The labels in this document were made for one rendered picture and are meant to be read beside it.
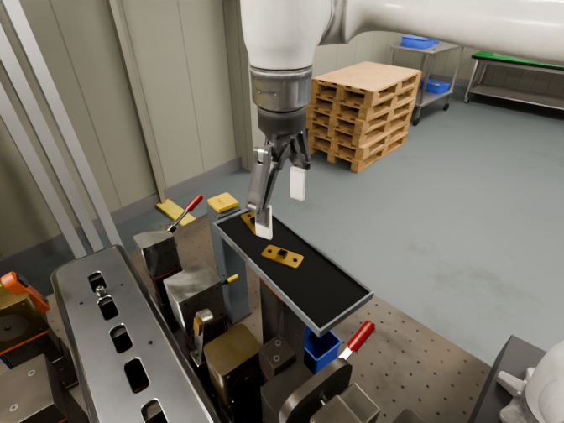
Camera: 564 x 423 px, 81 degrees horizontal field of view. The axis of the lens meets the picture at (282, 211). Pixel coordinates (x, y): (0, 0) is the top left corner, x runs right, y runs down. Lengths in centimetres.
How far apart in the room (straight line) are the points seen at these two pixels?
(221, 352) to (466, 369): 77
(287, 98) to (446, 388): 92
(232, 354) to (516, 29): 63
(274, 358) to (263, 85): 44
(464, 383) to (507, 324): 126
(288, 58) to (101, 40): 219
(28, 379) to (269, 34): 73
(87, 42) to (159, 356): 212
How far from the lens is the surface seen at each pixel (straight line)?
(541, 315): 256
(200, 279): 74
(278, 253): 69
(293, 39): 46
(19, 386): 83
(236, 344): 67
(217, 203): 87
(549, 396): 90
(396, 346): 117
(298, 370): 64
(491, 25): 51
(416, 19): 57
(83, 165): 222
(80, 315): 93
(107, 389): 79
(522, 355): 116
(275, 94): 48
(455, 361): 120
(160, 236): 96
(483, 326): 231
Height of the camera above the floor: 164
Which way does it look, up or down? 36 degrees down
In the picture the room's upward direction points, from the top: straight up
